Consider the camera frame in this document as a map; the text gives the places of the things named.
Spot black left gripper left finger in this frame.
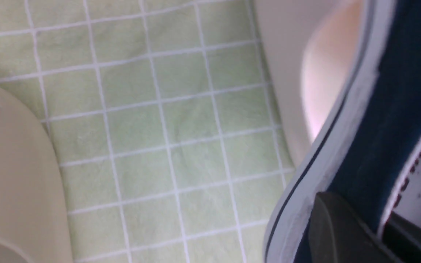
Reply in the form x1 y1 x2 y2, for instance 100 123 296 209
308 192 402 263

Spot navy slip-on shoe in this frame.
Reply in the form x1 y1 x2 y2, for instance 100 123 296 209
263 0 421 263

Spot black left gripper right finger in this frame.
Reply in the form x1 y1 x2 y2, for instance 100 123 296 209
382 213 421 263

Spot green checkered cloth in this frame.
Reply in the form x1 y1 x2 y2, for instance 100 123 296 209
0 0 295 263

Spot cream slipper left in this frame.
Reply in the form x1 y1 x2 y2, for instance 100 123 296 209
255 0 368 167

